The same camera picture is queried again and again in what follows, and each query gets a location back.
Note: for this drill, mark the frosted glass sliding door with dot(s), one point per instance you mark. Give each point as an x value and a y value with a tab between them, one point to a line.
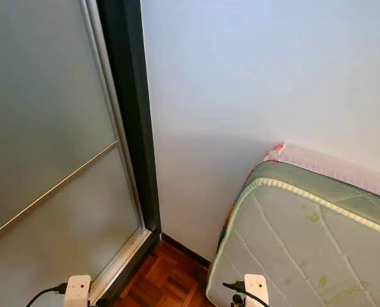
49	128

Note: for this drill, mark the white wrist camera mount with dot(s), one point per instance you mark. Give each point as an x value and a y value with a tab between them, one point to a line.
77	291
256	288

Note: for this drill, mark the dark skirting board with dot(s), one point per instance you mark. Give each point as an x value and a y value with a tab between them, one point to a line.
183	249

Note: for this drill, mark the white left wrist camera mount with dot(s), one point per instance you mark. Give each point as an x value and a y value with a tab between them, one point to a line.
77	291

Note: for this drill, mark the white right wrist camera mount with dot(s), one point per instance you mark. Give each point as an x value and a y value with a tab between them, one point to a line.
256	288

